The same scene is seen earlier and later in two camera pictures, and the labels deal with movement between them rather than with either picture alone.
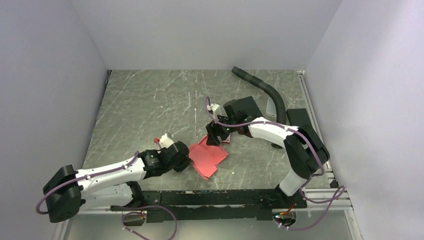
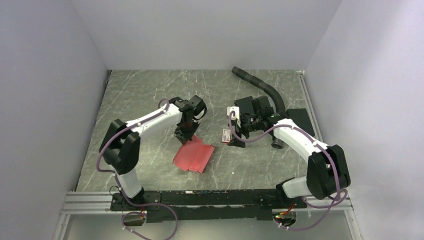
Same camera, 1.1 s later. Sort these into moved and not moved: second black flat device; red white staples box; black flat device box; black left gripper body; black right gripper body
Moved: black left gripper body; black right gripper body
Not moved: black flat device box; second black flat device; red white staples box
